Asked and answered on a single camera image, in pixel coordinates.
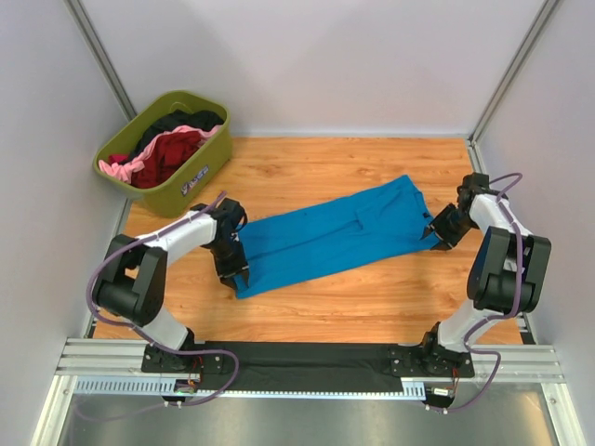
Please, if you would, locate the blue t shirt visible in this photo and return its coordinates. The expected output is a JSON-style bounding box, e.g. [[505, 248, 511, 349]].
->
[[236, 176, 439, 299]]

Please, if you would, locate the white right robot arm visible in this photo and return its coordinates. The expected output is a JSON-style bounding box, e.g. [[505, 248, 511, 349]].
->
[[421, 173, 551, 372]]

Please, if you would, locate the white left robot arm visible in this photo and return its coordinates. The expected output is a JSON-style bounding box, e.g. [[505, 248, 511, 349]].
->
[[87, 198, 249, 374]]

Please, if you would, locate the green plastic laundry bin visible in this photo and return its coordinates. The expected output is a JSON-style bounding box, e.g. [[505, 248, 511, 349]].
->
[[94, 90, 232, 217]]

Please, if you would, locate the dark red garment in bin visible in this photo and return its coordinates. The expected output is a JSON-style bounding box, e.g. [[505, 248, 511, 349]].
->
[[107, 131, 205, 190]]

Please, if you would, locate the pink garment in bin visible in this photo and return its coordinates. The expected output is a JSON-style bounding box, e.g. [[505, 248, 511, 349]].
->
[[96, 124, 223, 185]]

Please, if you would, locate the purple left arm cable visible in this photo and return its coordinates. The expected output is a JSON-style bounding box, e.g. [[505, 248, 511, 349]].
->
[[73, 190, 241, 424]]

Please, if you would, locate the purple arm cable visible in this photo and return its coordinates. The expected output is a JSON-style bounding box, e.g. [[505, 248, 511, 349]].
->
[[420, 172, 529, 415], [73, 190, 241, 424]]

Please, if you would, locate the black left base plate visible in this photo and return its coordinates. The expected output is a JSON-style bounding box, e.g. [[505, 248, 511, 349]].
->
[[140, 345, 235, 374]]

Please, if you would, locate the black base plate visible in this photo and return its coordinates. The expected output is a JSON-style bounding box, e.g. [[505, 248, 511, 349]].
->
[[388, 345, 475, 378], [140, 345, 235, 374]]

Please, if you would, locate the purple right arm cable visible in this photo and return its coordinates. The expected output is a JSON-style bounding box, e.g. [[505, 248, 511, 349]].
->
[[420, 172, 529, 415]]

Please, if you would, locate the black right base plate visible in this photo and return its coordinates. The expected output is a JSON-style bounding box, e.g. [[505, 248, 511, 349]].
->
[[388, 345, 475, 378]]

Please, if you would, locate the slotted aluminium cable rail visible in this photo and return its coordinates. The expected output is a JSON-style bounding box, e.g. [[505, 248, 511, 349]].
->
[[73, 375, 427, 400]]

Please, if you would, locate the aluminium front frame beam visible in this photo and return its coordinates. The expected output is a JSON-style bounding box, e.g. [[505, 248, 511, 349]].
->
[[57, 339, 564, 383]]

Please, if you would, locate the right aluminium frame post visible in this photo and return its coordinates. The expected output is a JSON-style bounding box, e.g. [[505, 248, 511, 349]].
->
[[468, 0, 562, 145]]

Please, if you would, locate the aluminium frame post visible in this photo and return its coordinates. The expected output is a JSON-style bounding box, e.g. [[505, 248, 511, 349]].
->
[[468, 0, 562, 145], [64, 0, 137, 121]]

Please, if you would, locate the left aluminium frame post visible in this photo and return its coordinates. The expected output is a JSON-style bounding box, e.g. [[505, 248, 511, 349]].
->
[[64, 0, 137, 121]]

